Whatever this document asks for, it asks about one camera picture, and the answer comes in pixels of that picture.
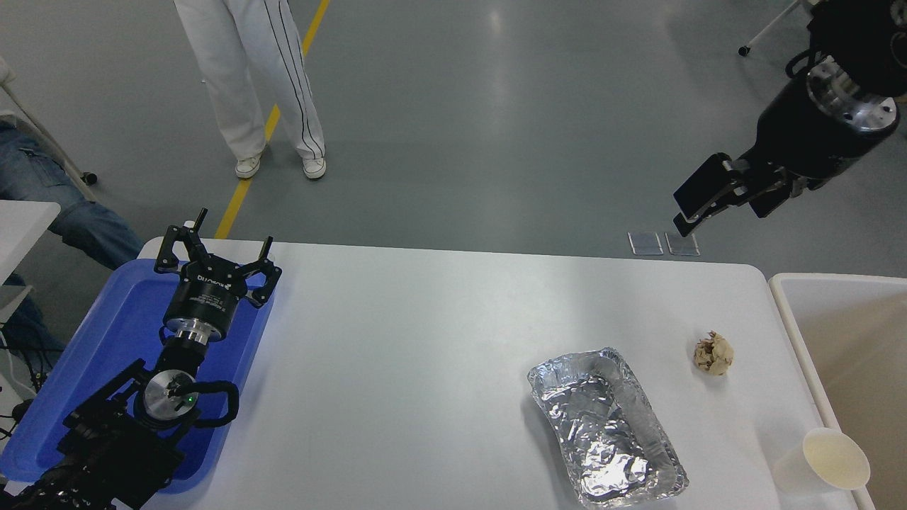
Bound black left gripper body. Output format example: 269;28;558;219
163;261;250;335

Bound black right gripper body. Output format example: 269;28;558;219
755;76;874;188

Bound white paper cup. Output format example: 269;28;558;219
772;427;872;495

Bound blue plastic tray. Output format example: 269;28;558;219
0;259;276;494

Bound white wheeled chair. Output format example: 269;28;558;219
738;0;810;58

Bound seated person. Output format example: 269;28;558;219
0;57;145;369

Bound white side table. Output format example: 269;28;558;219
0;201;62;285

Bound crumpled tan paper ball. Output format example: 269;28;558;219
693;331;735;377

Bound large pale bin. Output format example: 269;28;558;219
769;273;907;510

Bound standing person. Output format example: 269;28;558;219
174;0;327;181

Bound silver foil tray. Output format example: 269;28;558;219
526;346;689;509

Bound white frame chair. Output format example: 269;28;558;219
0;76;98;187

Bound black cable bundle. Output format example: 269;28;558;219
0;322;52;443

